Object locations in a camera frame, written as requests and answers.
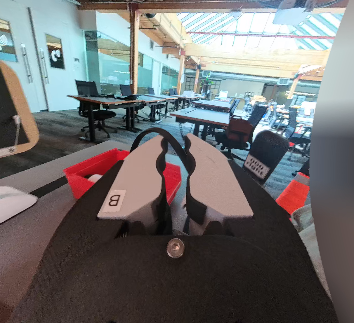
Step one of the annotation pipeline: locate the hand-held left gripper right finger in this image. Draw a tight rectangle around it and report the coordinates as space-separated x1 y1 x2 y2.
181 134 254 236

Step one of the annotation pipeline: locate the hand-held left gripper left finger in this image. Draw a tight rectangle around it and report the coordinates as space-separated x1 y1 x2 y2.
97 135 172 235

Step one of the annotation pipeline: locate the red plastic bin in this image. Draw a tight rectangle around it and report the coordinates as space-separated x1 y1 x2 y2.
63 148 182 205

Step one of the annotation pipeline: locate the black office chair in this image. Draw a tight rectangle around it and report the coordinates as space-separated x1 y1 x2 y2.
75 80 117 138
119 84 142 123
247 105 268 135

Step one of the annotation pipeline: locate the brown office chair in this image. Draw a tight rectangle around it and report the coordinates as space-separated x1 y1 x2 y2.
215 116 253 158

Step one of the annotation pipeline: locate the orange-red container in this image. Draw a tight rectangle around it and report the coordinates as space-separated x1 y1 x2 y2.
276 172 311 214

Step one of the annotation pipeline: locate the grey-topped office desk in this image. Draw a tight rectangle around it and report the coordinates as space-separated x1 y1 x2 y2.
170 107 231 141

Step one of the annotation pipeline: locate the person's pale sweatshirt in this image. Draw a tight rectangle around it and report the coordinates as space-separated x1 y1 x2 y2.
290 204 332 297

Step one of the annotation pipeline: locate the wood-edged office desk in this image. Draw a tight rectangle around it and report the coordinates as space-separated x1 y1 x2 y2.
67 94 177 144

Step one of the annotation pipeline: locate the white door with sign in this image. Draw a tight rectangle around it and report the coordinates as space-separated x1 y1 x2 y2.
0 0 34 113
29 6 83 112

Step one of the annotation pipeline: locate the ceiling projector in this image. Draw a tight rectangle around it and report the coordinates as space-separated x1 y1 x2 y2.
272 0 314 25

